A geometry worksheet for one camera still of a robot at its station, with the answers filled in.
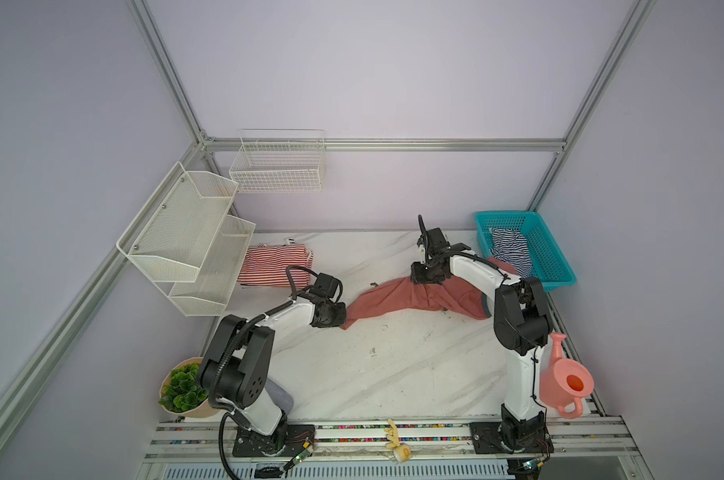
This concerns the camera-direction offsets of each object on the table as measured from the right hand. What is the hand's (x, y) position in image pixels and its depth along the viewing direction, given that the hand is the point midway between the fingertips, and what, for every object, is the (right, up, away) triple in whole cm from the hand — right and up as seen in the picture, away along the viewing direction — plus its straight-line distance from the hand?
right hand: (414, 275), depth 99 cm
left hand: (-25, -14, -6) cm, 30 cm away
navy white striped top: (+40, +11, +15) cm, 45 cm away
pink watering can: (+33, -25, -27) cm, 50 cm away
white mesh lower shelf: (-63, 0, -8) cm, 64 cm away
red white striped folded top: (-51, +3, +3) cm, 52 cm away
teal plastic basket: (+49, +4, +5) cm, 49 cm away
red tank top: (+16, -7, 0) cm, 18 cm away
